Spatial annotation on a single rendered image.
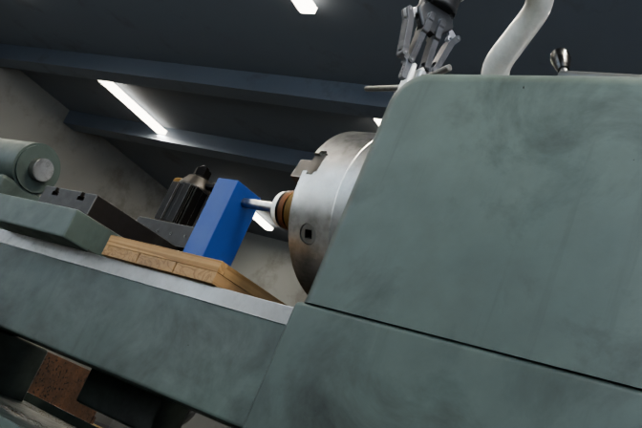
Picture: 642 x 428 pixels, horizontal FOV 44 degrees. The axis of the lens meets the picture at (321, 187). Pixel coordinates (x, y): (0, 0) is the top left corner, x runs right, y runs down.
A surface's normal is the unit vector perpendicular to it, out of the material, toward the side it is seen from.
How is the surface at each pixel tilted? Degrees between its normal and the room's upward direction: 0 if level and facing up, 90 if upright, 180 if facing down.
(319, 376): 90
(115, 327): 90
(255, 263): 90
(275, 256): 90
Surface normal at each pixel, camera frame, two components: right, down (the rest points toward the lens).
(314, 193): -0.58, -0.34
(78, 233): 0.76, 0.11
